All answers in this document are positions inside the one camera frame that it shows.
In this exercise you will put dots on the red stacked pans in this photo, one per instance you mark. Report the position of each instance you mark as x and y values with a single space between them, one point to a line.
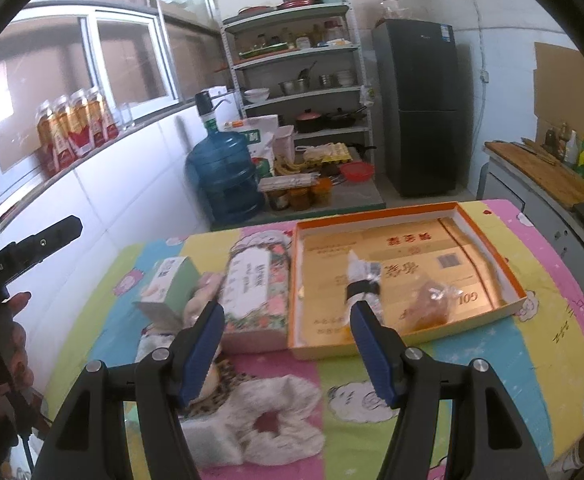
299 0

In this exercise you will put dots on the white ceramic bowl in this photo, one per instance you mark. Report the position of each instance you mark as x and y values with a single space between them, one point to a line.
257 95

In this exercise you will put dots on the white sack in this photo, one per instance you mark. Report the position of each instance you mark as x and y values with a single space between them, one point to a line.
257 132

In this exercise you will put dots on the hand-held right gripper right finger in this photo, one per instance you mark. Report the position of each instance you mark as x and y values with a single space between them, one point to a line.
372 355

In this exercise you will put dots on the steel mixing bowl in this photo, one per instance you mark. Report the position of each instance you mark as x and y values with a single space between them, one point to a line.
292 87

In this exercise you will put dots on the glass jar of preserves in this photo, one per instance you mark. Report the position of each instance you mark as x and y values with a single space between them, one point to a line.
323 192
301 200
279 201

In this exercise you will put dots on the bananas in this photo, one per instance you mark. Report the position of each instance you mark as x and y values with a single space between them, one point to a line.
289 166

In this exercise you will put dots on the beige plush toy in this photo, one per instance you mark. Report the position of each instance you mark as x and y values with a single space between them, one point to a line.
292 395

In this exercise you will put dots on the row of condiment jars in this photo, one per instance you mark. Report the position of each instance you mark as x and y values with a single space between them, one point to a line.
297 40

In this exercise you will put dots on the glass jar with brown lid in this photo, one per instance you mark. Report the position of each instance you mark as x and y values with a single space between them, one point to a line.
392 7

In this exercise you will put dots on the orange soft block in wrap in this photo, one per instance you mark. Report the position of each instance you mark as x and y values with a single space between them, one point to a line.
429 305

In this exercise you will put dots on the long noodle pack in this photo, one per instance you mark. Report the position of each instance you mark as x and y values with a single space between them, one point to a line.
289 183

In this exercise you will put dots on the egg tray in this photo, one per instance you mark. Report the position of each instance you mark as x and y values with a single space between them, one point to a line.
327 152

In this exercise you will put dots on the stack of small bowls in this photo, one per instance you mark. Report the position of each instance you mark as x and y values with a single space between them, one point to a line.
339 79

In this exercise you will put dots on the black white water pump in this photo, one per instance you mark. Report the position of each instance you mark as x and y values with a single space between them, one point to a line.
204 105

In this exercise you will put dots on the blue water jug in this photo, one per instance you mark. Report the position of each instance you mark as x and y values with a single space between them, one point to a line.
221 170

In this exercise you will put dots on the colourful cartoon printed blanket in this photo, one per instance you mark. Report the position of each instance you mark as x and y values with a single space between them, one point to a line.
547 340

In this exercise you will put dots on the wooden cutting board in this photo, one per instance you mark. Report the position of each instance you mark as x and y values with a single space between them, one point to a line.
547 180

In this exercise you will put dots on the green low platform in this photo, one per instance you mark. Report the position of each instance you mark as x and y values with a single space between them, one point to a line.
357 200

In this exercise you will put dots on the clear orange packet black band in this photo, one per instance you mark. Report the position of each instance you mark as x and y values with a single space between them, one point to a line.
364 272

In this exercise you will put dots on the leopard print scrunchie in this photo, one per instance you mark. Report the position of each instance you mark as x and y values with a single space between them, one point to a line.
226 385

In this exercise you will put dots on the wall socket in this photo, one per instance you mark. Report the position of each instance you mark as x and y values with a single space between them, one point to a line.
484 77

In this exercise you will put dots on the black wok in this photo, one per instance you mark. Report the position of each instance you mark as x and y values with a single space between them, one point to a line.
344 117

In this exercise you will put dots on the orange rimmed tray box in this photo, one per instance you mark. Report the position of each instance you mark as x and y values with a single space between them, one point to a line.
422 245

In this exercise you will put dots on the person's left hand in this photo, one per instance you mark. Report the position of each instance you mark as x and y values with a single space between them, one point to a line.
19 355

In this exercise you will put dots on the green white carton box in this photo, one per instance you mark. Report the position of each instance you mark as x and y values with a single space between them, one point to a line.
171 280

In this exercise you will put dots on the grey counter cabinet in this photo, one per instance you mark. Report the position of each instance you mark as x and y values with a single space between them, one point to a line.
537 210

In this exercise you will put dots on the brown cardboard wall panel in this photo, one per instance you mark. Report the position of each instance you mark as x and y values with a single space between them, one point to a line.
572 85

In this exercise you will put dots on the sliding window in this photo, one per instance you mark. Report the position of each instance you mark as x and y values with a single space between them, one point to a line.
86 50

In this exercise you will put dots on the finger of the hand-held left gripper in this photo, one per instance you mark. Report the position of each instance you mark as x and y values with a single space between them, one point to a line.
46 240

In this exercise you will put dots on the white plastic bottle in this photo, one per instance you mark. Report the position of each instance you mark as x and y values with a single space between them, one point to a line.
571 149

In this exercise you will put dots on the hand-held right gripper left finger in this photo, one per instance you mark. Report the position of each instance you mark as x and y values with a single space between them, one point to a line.
204 350

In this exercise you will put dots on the white purple wipes packet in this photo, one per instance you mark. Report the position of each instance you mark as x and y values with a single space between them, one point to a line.
154 342

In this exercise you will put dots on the dark grey fridge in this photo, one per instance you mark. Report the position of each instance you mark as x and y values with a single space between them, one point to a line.
417 135

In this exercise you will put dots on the floral tissue box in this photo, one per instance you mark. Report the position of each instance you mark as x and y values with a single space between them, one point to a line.
254 290

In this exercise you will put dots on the black pot with red lid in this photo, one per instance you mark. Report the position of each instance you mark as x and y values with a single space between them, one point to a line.
309 121

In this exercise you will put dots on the dark sauce bottle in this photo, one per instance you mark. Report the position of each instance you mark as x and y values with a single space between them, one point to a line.
551 142

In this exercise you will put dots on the white metal shelf rack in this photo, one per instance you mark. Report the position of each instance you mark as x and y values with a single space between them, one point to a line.
297 55

